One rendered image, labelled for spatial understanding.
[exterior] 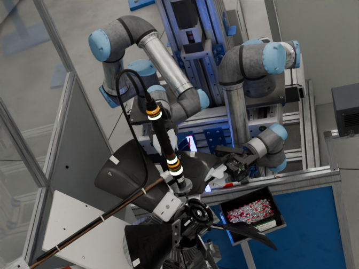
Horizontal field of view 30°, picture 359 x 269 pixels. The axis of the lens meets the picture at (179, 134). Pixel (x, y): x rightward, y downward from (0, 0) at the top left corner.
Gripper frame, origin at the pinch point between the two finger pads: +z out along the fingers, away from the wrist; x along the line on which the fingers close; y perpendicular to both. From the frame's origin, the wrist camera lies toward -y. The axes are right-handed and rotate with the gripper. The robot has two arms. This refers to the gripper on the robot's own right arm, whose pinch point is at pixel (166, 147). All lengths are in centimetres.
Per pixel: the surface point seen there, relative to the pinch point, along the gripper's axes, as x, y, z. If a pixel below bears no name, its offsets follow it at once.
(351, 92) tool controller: -69, 23, -26
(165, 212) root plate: 7.8, 23.2, 5.5
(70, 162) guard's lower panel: 56, 64, -88
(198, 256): 4, 54, 2
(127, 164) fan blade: 15.2, 7.7, -6.7
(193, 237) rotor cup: 1.1, 30.5, 13.3
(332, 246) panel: -52, 111, -30
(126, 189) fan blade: 18.1, 12.6, -0.1
